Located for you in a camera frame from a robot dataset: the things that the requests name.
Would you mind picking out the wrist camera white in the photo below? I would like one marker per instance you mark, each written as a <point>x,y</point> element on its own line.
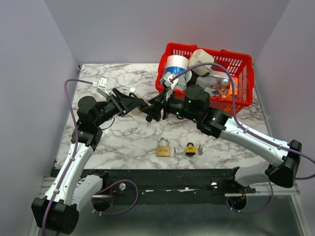
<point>168,84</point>
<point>101,87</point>

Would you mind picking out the grey wrapped paper roll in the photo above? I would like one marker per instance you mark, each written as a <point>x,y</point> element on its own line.
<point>182,85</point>

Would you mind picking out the silver keys of yellow padlock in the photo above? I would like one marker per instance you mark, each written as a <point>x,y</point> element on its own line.
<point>200,150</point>

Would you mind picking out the black mounting rail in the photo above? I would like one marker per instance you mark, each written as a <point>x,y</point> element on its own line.
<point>170,187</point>

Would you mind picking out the beige pump lotion bottle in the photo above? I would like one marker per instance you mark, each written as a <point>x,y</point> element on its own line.
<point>134,92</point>

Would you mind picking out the yellow black padlock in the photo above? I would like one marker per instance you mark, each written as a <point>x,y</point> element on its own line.
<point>190,149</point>

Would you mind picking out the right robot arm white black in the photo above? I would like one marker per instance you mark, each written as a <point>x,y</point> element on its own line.
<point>281,158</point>

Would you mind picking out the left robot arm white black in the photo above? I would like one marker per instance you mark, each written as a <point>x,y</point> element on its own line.
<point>59,209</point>

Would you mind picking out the white blue paper roll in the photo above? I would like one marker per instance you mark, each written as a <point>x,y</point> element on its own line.
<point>175,64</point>

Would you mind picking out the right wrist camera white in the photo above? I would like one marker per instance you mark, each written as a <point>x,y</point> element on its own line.
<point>168,84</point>

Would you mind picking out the grey carton box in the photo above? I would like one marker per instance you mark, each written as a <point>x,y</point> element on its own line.
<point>206,82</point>

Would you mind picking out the silver can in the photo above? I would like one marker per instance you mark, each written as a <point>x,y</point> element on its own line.
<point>225,82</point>

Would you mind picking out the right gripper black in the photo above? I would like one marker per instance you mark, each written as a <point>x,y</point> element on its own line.
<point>160,103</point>

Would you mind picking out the orange box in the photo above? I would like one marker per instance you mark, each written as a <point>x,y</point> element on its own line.
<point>235,86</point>

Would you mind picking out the brass padlock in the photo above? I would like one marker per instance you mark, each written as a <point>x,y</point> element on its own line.
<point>163,150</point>

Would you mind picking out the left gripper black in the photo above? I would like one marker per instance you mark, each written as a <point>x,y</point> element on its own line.
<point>124,103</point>

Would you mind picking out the red plastic shopping basket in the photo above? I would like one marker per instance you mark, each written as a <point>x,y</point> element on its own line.
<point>238,65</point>

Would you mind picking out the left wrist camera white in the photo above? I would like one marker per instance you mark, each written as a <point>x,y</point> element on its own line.
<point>101,87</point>

